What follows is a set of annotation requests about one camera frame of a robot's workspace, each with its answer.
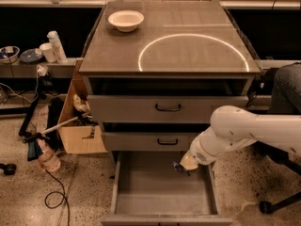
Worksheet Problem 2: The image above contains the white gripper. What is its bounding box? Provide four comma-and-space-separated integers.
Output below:
180, 127, 231, 170

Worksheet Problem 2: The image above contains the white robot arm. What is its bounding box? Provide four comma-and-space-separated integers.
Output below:
179, 105, 301, 171

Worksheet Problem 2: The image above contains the grey open bottom drawer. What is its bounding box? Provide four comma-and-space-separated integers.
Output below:
102, 152, 232, 226

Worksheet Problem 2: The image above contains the grey middle drawer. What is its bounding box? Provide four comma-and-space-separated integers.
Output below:
103, 132, 197, 152

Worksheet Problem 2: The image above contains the grey drawer cabinet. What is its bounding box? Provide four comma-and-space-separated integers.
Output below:
78, 0, 261, 226

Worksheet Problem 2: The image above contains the grey top drawer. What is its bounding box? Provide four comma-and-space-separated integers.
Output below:
87, 95, 247, 123

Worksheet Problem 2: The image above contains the cardboard box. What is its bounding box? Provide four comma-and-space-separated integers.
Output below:
58, 64, 106, 154

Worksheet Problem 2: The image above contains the white rod tool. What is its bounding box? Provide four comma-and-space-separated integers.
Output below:
40, 112, 90, 135

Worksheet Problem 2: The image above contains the person leg in jeans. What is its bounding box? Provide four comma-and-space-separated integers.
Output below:
268, 63, 301, 115

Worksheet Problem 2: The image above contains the spray bottle with blue trigger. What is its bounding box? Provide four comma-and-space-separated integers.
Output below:
23, 134, 61, 173

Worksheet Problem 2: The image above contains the white paper bowl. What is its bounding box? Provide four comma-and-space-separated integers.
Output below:
108, 10, 144, 32

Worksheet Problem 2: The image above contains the black bar leaning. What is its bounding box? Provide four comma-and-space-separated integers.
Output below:
19, 93, 40, 137

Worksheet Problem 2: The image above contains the white cylindrical canister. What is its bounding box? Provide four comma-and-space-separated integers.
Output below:
47, 31, 68, 64

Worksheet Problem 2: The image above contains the black caster on floor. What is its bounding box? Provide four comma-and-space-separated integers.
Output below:
0, 163, 17, 175

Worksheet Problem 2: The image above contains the white paper cup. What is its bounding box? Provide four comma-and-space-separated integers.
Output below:
40, 42, 56, 63

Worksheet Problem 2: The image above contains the blue plate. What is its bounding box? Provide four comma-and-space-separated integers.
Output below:
19, 48, 44, 64

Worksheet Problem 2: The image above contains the bowl on left shelf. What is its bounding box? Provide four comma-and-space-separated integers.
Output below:
0, 46, 20, 64

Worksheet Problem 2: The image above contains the black cable on floor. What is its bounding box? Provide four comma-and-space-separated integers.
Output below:
43, 169, 71, 226

